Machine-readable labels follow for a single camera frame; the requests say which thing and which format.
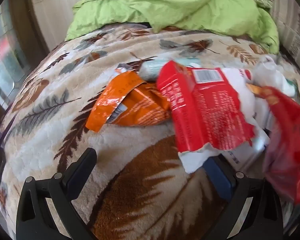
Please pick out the wooden door with stained glass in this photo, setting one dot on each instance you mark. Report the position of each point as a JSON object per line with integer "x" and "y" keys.
{"x": 5, "y": 55}

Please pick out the striped floral cushion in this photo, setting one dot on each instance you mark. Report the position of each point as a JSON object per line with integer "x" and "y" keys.
{"x": 290, "y": 30}

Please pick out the teal tissue pack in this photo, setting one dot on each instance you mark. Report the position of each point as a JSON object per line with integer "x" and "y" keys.
{"x": 152, "y": 70}

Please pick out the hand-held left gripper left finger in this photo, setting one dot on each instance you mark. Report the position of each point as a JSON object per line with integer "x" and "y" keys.
{"x": 73, "y": 185}

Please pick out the orange foil snack bag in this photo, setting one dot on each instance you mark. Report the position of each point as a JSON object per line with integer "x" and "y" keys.
{"x": 140, "y": 105}

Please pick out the leaf print fleece blanket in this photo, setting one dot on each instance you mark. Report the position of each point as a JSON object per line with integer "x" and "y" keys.
{"x": 52, "y": 135}

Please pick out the red plastic bag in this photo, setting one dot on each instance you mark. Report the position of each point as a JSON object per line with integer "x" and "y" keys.
{"x": 290, "y": 142}

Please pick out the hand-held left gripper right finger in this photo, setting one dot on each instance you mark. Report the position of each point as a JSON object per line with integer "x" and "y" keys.
{"x": 220, "y": 178}

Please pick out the torn red carton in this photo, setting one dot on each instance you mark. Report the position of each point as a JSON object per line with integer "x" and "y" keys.
{"x": 202, "y": 110}

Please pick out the green quilt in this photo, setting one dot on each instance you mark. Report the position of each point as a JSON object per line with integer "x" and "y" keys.
{"x": 165, "y": 5}

